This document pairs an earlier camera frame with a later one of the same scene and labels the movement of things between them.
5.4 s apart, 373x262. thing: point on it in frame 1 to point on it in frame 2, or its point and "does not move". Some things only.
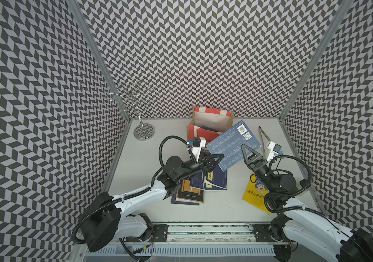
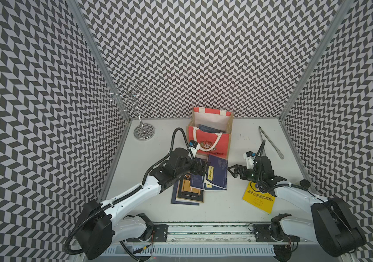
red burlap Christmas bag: [208, 123] does not move
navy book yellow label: [197, 180] does not move
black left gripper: [205, 167] to [203, 167]
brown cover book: [187, 193] does not move
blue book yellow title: [217, 177] does not move
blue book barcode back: [229, 144] to [210, 129]
